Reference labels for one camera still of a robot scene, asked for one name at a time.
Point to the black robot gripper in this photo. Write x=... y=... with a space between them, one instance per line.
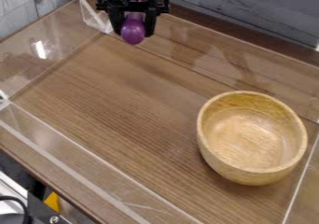
x=117 y=6

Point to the purple toy eggplant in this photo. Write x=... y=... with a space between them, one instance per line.
x=132 y=29

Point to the brown wooden bowl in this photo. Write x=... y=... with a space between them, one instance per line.
x=251 y=137

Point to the clear acrylic table barrier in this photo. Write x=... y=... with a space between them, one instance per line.
x=92 y=184

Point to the clear acrylic corner bracket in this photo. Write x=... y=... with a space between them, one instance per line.
x=95 y=19

